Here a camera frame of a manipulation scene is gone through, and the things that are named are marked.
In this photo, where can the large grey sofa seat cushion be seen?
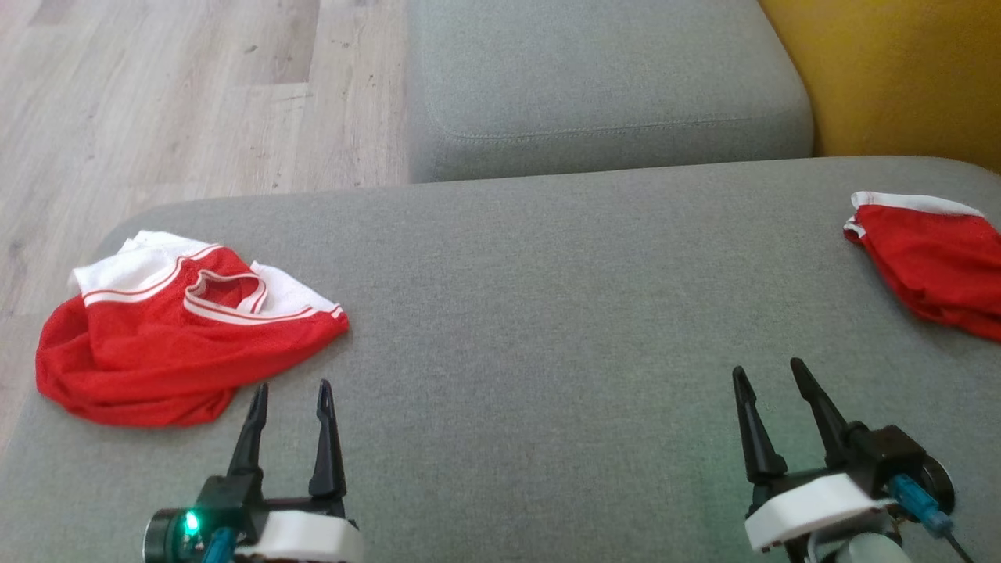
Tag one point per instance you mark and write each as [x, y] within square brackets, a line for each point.
[547, 328]

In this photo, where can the grey sofa ottoman cushion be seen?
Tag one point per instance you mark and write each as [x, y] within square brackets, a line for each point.
[610, 70]

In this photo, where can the mustard yellow sofa back cushion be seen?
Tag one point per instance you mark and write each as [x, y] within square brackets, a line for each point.
[899, 70]

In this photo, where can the red jersey with white trim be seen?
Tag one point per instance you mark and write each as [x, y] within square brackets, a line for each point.
[156, 352]

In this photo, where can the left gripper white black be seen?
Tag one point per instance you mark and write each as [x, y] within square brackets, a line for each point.
[305, 539]

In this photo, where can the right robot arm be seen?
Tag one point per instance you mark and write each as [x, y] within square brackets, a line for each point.
[868, 551]

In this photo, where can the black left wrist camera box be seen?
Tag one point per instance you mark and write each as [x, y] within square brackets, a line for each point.
[227, 496]

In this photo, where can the red shorts with white stripe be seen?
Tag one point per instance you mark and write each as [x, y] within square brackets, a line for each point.
[938, 258]

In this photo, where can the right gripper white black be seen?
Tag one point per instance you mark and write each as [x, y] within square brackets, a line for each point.
[813, 508]

